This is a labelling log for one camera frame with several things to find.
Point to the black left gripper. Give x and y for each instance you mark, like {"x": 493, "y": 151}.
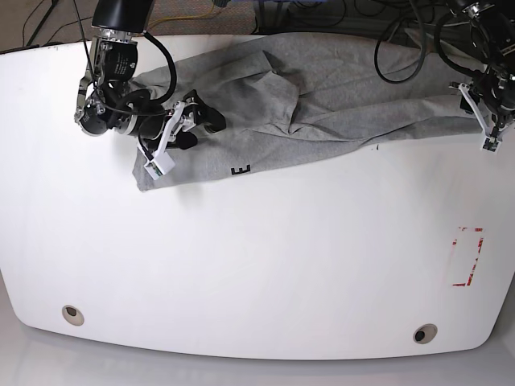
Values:
{"x": 483, "y": 106}

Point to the red tape rectangle marking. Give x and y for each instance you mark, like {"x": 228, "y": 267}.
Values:
{"x": 464, "y": 256}

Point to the left table grommet hole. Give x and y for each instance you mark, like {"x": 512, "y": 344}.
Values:
{"x": 73, "y": 316}

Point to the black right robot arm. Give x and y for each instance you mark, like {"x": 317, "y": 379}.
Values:
{"x": 106, "y": 101}

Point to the table grommet hole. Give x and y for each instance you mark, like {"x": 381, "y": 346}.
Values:
{"x": 73, "y": 316}
{"x": 425, "y": 334}

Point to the right table grommet hole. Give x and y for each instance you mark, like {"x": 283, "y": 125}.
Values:
{"x": 425, "y": 334}

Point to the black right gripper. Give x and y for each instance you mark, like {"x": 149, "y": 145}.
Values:
{"x": 149, "y": 128}

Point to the grey t-shirt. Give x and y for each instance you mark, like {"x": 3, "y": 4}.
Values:
{"x": 291, "y": 99}

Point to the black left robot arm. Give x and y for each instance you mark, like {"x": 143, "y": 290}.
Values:
{"x": 492, "y": 33}

